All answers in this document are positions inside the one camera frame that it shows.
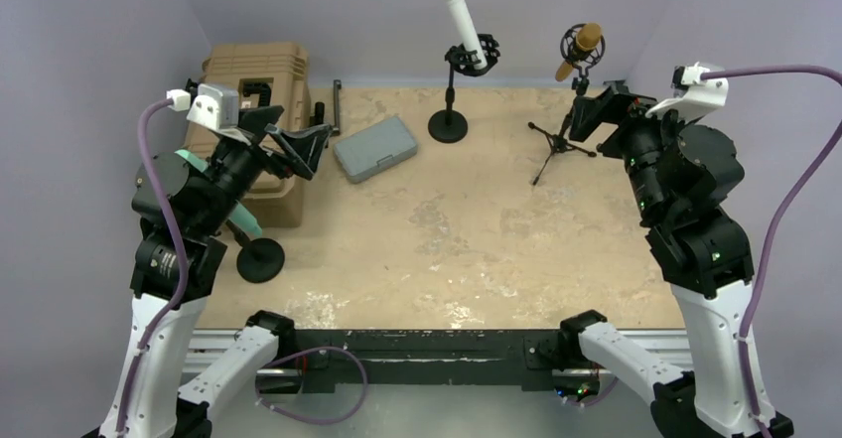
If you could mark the black tripod mic stand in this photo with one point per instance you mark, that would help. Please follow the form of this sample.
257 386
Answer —
558 143

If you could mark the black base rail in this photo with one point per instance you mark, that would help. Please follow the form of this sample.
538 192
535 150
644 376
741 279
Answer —
530 359

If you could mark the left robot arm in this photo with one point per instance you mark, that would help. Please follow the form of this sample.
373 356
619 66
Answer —
183 202

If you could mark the mint green microphone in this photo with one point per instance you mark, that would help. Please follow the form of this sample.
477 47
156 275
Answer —
239 214

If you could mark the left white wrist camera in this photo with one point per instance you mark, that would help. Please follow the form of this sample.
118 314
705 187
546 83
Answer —
216 108

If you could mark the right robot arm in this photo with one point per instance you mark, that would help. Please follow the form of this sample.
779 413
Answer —
681 171

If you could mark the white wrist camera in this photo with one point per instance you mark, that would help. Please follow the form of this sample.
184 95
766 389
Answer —
693 96
216 108

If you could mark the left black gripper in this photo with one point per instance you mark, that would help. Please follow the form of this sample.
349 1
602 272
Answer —
298 146

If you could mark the gold microphone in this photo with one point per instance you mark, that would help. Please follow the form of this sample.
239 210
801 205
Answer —
581 48

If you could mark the grey plastic case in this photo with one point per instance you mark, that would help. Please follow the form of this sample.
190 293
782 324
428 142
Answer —
375 149

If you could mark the black round-base mic stand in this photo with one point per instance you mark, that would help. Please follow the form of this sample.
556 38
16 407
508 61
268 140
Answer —
449 125

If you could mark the black left round-base stand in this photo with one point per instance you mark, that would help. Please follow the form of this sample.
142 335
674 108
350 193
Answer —
258 260

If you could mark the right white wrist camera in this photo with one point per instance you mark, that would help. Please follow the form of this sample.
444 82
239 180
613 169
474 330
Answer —
693 96

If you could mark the tan hard case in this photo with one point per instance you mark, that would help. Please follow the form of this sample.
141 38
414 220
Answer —
268 74

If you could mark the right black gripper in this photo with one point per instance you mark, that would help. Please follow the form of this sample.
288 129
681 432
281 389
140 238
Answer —
611 104

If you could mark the white microphone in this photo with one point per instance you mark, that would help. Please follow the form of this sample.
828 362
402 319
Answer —
465 26

